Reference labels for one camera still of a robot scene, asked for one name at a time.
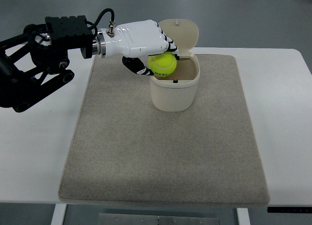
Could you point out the white table leg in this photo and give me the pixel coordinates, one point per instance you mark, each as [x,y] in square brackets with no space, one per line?
[59,214]
[243,216]

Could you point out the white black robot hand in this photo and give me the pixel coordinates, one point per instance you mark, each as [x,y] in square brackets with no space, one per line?
[132,41]

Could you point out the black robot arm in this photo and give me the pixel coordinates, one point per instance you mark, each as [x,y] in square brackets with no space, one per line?
[34,64]

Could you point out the white left table leg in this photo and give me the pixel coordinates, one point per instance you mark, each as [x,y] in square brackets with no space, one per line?
[59,214]

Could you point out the yellow tennis ball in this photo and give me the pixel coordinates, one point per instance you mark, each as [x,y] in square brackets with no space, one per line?
[163,65]

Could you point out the white right table leg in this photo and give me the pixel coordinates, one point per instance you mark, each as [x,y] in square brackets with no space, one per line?
[243,216]

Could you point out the black table control panel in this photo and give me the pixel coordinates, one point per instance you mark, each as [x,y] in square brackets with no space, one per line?
[290,209]

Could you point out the beige felt mat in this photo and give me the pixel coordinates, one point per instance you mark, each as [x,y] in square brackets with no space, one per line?
[126,151]

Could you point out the cream bin with open lid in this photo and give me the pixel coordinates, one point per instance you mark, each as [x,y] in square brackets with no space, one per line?
[176,92]

